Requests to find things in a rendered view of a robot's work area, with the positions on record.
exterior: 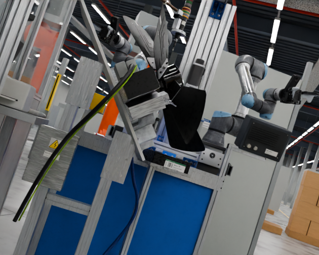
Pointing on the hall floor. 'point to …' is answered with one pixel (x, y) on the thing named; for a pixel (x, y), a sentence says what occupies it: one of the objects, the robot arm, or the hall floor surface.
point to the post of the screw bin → (137, 210)
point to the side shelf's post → (0, 150)
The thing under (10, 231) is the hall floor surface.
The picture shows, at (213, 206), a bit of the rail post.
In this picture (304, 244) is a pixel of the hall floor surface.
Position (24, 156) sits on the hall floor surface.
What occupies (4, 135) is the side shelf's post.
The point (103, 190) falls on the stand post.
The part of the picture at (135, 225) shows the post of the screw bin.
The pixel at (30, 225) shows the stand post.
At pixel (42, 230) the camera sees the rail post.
